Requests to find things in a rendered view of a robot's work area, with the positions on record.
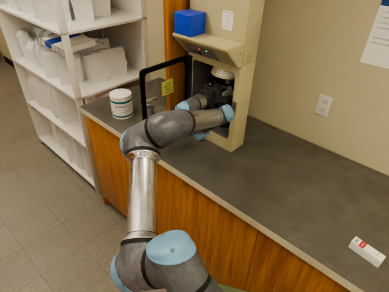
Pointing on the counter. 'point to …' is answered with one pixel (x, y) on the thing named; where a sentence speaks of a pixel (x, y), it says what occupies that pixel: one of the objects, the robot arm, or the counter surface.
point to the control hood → (216, 46)
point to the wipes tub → (121, 103)
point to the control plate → (200, 51)
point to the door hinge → (190, 76)
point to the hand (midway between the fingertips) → (227, 90)
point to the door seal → (159, 68)
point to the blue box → (189, 22)
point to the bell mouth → (222, 73)
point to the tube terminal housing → (212, 15)
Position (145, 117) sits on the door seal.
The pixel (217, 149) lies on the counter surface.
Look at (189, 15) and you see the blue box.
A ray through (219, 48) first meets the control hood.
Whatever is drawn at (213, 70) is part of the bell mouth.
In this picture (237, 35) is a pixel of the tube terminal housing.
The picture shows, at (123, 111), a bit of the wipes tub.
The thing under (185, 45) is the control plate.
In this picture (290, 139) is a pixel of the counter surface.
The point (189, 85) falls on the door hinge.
